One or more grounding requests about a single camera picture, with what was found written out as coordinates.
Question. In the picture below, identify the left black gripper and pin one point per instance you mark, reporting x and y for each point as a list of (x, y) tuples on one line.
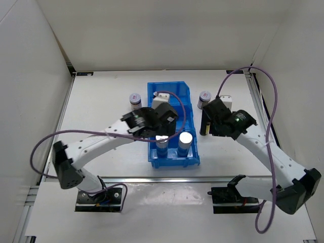
[(167, 129)]

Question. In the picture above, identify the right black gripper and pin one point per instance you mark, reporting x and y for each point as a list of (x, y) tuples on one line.
[(204, 119)]

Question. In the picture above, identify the yellow label sauce bottle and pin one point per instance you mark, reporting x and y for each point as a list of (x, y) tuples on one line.
[(204, 127)]

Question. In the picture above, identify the white bead shaker jar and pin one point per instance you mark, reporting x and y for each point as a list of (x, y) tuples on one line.
[(184, 144), (161, 146)]

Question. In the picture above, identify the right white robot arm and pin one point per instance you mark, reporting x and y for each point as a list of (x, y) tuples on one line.
[(293, 184)]

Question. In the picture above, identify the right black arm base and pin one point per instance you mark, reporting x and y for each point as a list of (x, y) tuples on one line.
[(223, 203)]

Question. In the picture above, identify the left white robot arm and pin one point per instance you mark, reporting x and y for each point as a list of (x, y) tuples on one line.
[(141, 124)]

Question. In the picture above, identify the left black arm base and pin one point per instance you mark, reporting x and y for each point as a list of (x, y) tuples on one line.
[(111, 200)]

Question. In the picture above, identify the blue three-compartment plastic bin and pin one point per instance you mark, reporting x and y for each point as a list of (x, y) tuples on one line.
[(184, 109)]

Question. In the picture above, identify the right dark spice jar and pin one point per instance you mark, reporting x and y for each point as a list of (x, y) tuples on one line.
[(204, 99)]

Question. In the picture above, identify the dark spice jar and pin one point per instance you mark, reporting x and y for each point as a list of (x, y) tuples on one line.
[(204, 99), (135, 101)]

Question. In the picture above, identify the left dark spice jar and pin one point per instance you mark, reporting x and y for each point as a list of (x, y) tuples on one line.
[(135, 101)]

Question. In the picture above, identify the right blue corner label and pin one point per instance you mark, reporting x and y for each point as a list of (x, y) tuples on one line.
[(234, 72)]

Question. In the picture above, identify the blue corner label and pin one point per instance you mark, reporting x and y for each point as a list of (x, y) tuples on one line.
[(234, 72), (84, 74)]

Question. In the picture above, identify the left blue corner label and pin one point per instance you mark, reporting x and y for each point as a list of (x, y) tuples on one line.
[(84, 74)]

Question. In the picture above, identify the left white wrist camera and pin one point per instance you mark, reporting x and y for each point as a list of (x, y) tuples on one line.
[(159, 98)]

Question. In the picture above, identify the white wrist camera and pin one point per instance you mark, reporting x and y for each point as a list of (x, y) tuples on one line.
[(159, 98), (227, 100)]

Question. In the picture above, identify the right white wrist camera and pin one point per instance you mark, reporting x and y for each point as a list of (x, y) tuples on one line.
[(227, 100)]

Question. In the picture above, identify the front aluminium rail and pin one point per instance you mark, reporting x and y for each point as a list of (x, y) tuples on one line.
[(167, 179)]

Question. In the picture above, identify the aluminium rail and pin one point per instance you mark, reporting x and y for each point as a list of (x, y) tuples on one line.
[(59, 125), (167, 179), (258, 99)]

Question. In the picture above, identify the right aluminium rail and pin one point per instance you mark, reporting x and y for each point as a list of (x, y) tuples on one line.
[(258, 99)]

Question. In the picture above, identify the left aluminium rail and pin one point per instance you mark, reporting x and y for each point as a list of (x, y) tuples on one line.
[(59, 125)]

